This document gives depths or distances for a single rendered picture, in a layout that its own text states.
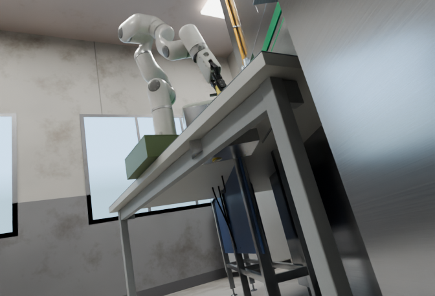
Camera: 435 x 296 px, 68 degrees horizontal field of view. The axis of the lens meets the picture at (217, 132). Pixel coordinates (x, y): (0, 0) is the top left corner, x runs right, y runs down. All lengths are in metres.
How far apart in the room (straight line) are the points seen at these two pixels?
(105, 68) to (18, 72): 1.08
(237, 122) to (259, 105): 0.10
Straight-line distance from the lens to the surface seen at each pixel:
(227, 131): 0.87
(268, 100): 0.73
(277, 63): 0.71
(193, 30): 1.27
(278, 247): 4.28
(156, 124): 1.40
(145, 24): 1.49
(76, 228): 4.13
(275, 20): 0.97
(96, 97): 4.73
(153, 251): 4.28
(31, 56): 4.95
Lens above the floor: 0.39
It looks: 19 degrees up
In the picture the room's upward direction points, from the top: 13 degrees counter-clockwise
